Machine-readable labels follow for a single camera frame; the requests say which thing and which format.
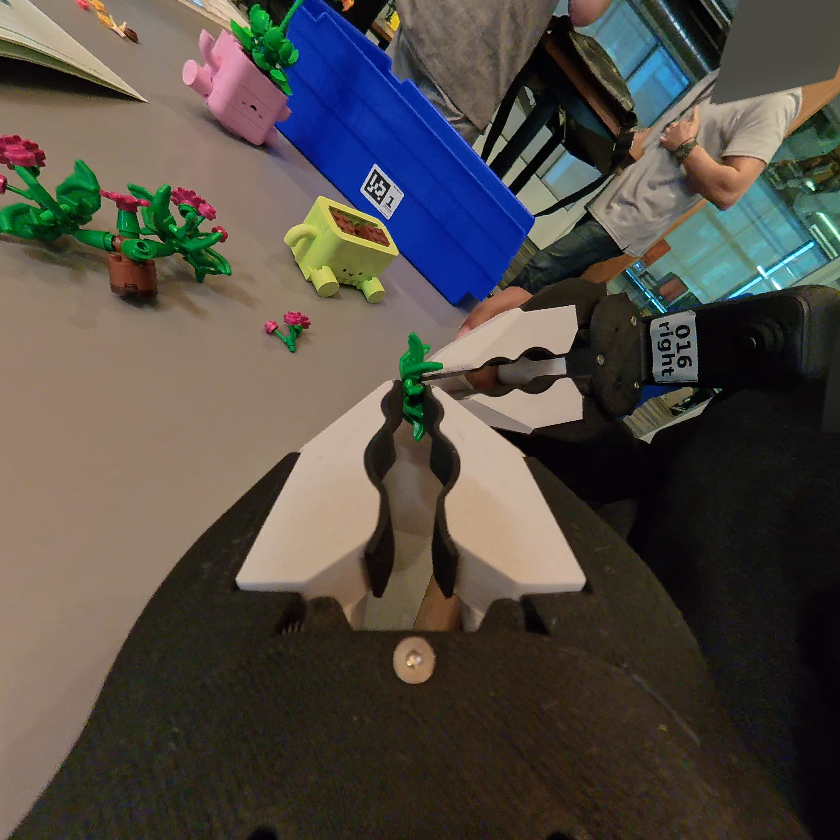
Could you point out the pink toy flower sprig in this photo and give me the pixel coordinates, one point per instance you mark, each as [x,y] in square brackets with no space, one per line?
[296,319]

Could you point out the lime toy brick pot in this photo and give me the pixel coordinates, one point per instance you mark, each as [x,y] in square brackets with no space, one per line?
[328,249]

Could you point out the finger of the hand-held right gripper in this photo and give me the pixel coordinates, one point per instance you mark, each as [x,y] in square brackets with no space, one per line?
[538,410]
[525,328]

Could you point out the pink toy pot with plant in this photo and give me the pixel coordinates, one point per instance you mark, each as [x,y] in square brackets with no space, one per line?
[236,98]

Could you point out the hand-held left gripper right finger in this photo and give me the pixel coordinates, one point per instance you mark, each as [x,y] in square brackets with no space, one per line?
[512,525]

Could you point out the large printed sheet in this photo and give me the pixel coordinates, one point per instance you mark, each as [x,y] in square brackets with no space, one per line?
[210,10]

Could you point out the open instruction booklet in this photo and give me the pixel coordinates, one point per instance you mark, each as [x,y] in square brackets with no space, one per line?
[52,46]

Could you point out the blue plastic bin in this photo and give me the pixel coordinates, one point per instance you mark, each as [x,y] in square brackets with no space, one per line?
[446,216]

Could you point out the green plant with pink flowers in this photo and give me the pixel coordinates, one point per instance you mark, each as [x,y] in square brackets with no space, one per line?
[79,197]

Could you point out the small orange toy piece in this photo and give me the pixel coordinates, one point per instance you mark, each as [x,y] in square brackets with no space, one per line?
[102,10]

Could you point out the person's right hand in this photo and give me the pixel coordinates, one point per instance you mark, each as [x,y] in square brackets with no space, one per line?
[499,308]

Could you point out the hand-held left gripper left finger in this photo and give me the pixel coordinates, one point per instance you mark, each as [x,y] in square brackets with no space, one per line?
[308,525]

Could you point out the green toy leaf stem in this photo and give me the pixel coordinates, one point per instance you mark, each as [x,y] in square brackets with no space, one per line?
[413,364]

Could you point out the black standing desk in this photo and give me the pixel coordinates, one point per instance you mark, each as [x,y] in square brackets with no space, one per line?
[571,72]

